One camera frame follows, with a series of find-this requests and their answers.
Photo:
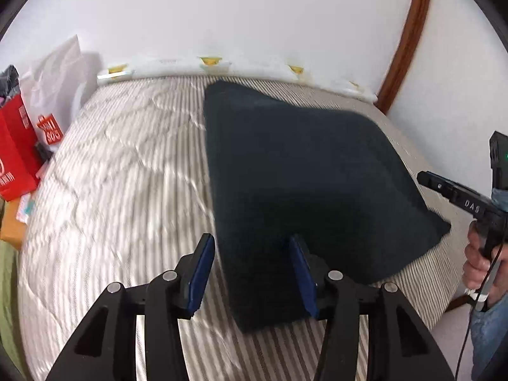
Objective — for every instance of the white plastic bag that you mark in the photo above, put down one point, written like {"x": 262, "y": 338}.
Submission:
{"x": 55, "y": 88}

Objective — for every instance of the striped beige mattress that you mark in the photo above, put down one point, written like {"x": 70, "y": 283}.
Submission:
{"x": 127, "y": 194}

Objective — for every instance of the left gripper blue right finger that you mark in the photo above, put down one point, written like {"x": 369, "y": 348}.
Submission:
{"x": 310, "y": 273}

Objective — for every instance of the dark patterned cloth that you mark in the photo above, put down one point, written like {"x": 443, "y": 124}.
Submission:
{"x": 9, "y": 84}

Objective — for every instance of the right hand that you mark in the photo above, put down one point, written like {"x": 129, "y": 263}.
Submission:
{"x": 476, "y": 267}

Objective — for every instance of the orange cardboard box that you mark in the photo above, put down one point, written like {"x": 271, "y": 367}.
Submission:
{"x": 12, "y": 230}

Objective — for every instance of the black sweatshirt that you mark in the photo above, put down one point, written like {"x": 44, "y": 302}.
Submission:
{"x": 328, "y": 176}

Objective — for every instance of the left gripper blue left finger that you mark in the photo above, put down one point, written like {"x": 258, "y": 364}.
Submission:
{"x": 195, "y": 269}

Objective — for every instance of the black tracker box green light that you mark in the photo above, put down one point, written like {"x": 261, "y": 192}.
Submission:
{"x": 498, "y": 144}

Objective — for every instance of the green cloth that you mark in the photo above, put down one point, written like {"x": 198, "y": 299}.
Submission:
{"x": 11, "y": 338}

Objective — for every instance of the red paper shopping bag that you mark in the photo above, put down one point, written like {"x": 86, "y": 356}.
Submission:
{"x": 22, "y": 142}

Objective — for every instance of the brown wooden door frame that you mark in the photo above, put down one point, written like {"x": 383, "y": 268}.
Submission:
{"x": 404, "y": 54}

